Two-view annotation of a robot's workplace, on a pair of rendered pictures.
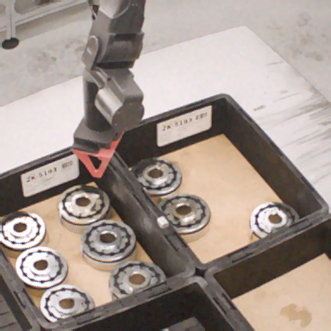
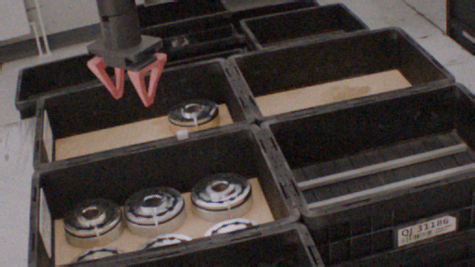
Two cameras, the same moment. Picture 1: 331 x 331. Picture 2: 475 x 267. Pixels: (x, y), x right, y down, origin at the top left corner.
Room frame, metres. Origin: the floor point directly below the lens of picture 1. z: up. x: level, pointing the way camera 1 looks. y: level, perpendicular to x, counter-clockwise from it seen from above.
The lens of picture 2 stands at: (0.72, 1.01, 1.56)
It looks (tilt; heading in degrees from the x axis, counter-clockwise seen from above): 30 degrees down; 295
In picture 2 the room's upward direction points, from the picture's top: 10 degrees counter-clockwise
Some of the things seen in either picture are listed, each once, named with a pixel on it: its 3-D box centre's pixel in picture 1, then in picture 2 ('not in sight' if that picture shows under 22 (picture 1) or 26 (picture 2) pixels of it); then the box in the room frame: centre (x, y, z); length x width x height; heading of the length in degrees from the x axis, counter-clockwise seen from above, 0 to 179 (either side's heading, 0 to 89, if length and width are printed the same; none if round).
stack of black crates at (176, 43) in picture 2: not in sight; (182, 61); (1.84, -1.48, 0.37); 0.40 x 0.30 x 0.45; 29
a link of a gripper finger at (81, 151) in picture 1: (98, 150); (137, 75); (1.21, 0.09, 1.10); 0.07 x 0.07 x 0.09; 72
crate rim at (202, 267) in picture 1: (215, 177); (136, 113); (1.34, -0.11, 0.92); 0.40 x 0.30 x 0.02; 28
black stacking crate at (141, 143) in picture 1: (215, 196); (141, 136); (1.34, -0.11, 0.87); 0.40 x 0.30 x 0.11; 28
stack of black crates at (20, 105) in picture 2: not in sight; (86, 130); (2.00, -0.93, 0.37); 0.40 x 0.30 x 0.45; 29
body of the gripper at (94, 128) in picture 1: (101, 111); (121, 31); (1.22, 0.09, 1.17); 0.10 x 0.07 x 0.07; 162
